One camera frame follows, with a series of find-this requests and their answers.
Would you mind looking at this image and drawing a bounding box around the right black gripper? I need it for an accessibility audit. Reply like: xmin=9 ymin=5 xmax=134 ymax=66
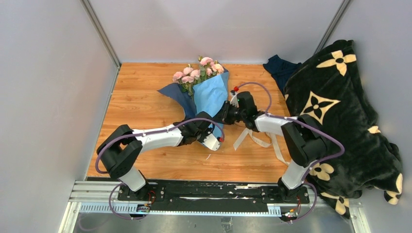
xmin=213 ymin=100 xmax=247 ymax=125

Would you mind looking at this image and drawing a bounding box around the blue wrapping paper sheet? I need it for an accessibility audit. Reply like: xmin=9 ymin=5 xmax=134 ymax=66
xmin=158 ymin=68 xmax=229 ymax=140

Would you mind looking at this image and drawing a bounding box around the pink fake flower stem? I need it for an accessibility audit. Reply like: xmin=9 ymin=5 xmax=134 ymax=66
xmin=207 ymin=62 xmax=225 ymax=77

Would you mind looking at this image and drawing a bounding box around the cream ribbon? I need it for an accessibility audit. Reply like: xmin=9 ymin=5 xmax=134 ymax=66
xmin=233 ymin=129 xmax=290 ymax=166

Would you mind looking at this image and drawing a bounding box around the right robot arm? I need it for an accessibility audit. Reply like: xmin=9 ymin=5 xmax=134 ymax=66
xmin=214 ymin=91 xmax=327 ymax=203

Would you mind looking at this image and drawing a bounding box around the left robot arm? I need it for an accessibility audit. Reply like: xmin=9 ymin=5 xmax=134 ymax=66
xmin=95 ymin=112 xmax=221 ymax=200

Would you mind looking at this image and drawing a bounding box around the dark navy cloth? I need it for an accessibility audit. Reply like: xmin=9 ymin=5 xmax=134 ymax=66
xmin=263 ymin=55 xmax=302 ymax=96

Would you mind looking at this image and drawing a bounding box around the black patterned plush blanket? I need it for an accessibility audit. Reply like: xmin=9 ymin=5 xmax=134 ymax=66
xmin=283 ymin=40 xmax=403 ymax=218

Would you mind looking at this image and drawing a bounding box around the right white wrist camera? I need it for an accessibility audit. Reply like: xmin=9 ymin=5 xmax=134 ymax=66
xmin=229 ymin=86 xmax=239 ymax=108

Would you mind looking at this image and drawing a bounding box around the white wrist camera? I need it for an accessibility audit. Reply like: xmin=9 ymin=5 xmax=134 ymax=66
xmin=229 ymin=86 xmax=239 ymax=108
xmin=201 ymin=133 xmax=221 ymax=151

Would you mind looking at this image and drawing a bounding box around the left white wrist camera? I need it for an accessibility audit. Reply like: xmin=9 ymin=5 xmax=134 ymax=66
xmin=201 ymin=133 xmax=221 ymax=151

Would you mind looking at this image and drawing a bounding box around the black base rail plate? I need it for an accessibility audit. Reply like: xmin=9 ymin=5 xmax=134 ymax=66
xmin=117 ymin=180 xmax=309 ymax=213

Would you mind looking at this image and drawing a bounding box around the aluminium frame rail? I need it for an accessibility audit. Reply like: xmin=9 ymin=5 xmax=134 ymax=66
xmin=59 ymin=178 xmax=371 ymax=233

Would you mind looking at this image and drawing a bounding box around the right vertical frame post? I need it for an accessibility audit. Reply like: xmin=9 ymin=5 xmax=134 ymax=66
xmin=314 ymin=0 xmax=352 ymax=54

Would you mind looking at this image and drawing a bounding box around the vertical frame post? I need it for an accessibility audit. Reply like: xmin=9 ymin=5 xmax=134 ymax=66
xmin=80 ymin=0 xmax=121 ymax=70
xmin=314 ymin=0 xmax=352 ymax=54

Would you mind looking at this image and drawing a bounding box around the left vertical frame post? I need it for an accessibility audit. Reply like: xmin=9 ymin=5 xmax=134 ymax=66
xmin=80 ymin=0 xmax=121 ymax=70

